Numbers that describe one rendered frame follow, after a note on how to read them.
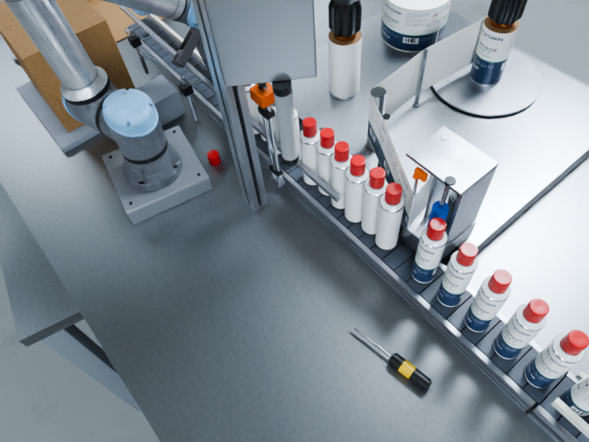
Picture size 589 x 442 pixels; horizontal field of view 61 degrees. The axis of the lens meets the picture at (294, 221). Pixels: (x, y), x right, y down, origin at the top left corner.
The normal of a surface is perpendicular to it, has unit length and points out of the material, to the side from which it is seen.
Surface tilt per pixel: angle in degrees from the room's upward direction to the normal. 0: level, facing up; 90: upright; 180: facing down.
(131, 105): 7
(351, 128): 0
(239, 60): 90
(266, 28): 90
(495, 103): 0
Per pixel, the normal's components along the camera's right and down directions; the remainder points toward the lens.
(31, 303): -0.07, -0.55
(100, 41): 0.61, 0.63
